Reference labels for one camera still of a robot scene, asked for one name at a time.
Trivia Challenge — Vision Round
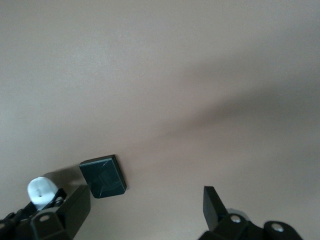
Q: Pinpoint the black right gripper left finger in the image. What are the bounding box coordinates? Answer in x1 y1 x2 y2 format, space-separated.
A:
29 184 92 240

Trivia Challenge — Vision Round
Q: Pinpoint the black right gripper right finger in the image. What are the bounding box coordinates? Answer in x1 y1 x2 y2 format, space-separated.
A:
199 185 265 240

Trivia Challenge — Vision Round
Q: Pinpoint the small black box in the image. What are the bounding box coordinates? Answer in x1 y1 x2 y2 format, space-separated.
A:
79 154 128 200

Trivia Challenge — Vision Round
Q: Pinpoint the white rounded plastic part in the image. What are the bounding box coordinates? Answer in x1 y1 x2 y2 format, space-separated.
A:
26 176 60 211

